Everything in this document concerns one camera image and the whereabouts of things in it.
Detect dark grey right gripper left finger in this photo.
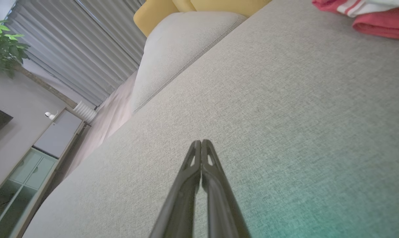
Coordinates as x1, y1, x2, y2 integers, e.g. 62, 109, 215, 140
149, 140, 202, 238

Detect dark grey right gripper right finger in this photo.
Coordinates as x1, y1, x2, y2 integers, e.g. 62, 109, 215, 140
201, 139, 252, 238

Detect red basketball jersey white sleeves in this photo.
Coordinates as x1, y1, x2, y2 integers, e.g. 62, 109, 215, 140
312, 0, 399, 40

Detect white ribbed plant pot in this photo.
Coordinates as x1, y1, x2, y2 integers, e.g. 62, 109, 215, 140
73, 101, 98, 124

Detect grey cabinet door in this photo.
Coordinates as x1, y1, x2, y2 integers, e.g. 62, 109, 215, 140
49, 109, 83, 141
33, 127, 71, 158

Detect pale green cabinet drawer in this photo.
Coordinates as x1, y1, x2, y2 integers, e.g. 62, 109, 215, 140
24, 156, 56, 189
9, 150, 43, 183

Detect low TV cabinet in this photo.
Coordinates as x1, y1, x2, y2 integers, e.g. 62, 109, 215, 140
0, 107, 86, 238

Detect yellow sofa back cushion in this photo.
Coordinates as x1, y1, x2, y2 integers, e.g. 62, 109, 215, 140
190, 0, 272, 18
133, 0, 181, 37
172, 0, 197, 13

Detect grey pleated curtain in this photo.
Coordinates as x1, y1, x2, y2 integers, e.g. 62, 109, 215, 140
5, 0, 148, 107

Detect green potted tree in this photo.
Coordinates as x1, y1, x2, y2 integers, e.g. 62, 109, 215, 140
0, 20, 78, 109

